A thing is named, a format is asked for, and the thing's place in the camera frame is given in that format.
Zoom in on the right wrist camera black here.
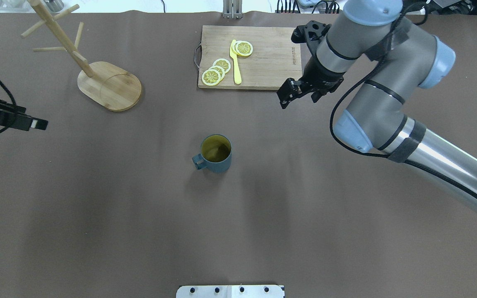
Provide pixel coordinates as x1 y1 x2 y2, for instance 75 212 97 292
290 20 332 54

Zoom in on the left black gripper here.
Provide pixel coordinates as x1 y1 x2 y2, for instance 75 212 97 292
0 99 48 131

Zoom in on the blue-grey mug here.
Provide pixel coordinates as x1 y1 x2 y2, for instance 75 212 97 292
192 134 232 173

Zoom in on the yellow plastic knife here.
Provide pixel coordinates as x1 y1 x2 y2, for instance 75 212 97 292
229 39 242 85

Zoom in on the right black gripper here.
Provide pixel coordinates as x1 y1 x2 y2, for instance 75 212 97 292
276 56 343 110

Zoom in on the wooden cup rack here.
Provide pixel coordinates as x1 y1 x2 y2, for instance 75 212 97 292
21 0 143 112

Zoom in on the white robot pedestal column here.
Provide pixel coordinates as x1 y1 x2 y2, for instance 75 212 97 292
176 284 286 298

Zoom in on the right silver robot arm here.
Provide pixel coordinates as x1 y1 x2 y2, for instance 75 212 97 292
277 0 477 213

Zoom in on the aluminium frame post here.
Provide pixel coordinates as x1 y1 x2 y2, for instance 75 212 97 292
222 0 243 19

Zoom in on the small steel cup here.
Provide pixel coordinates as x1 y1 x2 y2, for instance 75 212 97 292
43 0 65 13

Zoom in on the wooden cutting board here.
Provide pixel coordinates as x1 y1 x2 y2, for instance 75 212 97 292
198 25 302 91

